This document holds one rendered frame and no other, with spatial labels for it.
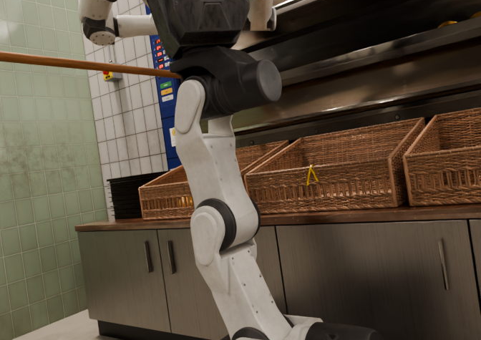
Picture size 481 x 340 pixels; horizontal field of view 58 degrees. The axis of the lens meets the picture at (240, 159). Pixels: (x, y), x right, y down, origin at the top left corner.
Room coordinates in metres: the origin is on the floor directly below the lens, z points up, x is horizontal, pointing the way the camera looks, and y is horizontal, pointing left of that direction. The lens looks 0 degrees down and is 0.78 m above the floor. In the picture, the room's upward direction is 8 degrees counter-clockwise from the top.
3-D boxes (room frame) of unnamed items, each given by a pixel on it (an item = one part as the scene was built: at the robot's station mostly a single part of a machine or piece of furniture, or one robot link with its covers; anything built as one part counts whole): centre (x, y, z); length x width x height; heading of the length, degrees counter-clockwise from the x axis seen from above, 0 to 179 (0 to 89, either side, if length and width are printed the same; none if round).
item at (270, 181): (1.65, -0.36, 0.72); 0.56 x 0.49 x 0.28; 53
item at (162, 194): (2.01, 0.12, 0.72); 0.56 x 0.49 x 0.28; 54
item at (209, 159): (1.22, 0.07, 0.78); 0.18 x 0.15 x 0.47; 144
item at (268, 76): (1.18, 0.01, 1.00); 0.28 x 0.13 x 0.18; 54
